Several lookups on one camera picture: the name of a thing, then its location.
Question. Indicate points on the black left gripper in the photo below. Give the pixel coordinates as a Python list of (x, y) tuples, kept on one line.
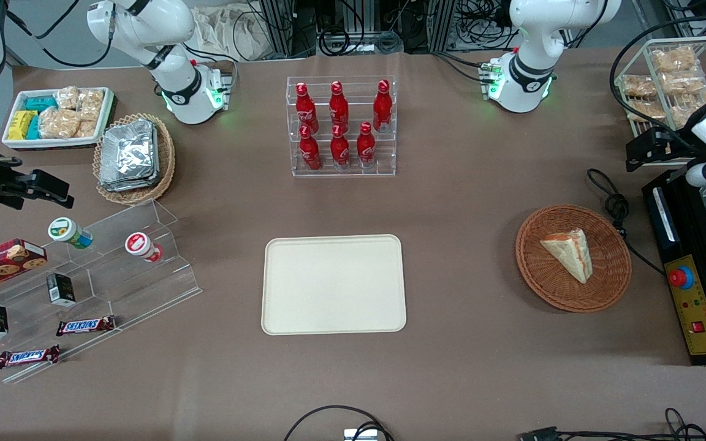
[(679, 145)]

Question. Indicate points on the triangular sandwich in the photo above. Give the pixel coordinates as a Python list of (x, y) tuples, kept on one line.
[(573, 254)]

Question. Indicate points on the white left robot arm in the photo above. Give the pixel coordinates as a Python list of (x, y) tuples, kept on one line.
[(531, 67)]

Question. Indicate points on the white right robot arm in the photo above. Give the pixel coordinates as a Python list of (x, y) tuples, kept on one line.
[(144, 24)]

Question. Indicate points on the oval tan wicker basket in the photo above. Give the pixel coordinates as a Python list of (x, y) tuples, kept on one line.
[(166, 159)]

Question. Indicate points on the round brown wicker basket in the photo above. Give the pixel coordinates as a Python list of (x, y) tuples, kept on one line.
[(549, 282)]

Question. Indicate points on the cream plastic tray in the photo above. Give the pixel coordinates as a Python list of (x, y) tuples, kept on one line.
[(322, 288)]

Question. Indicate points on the clear fried snack bag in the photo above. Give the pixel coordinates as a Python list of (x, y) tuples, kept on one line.
[(684, 82), (638, 86), (673, 59), (645, 110), (687, 110)]

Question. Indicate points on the yellow snack packet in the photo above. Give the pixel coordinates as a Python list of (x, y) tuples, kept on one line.
[(21, 124)]

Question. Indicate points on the teal snack packet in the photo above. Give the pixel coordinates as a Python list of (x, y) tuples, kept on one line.
[(40, 103), (34, 127)]

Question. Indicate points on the white rectangular snack bin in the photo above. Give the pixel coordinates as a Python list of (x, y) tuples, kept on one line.
[(53, 144)]

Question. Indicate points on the black machine with yellow panel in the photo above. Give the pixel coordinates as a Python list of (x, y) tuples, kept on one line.
[(665, 226)]

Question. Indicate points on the green lid snack cup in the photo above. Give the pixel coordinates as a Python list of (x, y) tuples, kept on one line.
[(68, 231)]

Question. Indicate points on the clear rice cracker bag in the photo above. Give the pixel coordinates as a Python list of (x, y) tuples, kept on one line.
[(59, 122), (67, 97), (91, 104)]

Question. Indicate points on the red emergency stop button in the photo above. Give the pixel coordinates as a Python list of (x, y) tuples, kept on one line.
[(681, 277)]

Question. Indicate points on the silver foil pack stack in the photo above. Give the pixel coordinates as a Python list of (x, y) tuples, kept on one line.
[(129, 153)]

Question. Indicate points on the red lid snack cup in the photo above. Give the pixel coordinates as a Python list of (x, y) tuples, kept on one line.
[(140, 245)]

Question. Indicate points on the snickers bar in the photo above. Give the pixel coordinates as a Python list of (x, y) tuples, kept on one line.
[(28, 356), (86, 326)]

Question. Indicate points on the clear acrylic stepped shelf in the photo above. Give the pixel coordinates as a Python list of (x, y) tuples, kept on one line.
[(144, 288)]

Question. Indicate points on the clear acrylic bottle rack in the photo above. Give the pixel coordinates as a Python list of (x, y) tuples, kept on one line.
[(388, 160)]

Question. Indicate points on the red cola bottle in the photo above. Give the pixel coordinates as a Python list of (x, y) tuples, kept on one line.
[(306, 110), (339, 149), (310, 152), (339, 105), (382, 105), (366, 147)]

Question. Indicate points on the white plastic bag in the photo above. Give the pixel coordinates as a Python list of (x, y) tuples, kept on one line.
[(230, 30)]

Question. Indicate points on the small grey device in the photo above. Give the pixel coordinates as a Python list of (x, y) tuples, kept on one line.
[(360, 435)]

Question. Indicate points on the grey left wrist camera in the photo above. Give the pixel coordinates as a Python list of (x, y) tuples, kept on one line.
[(702, 176)]

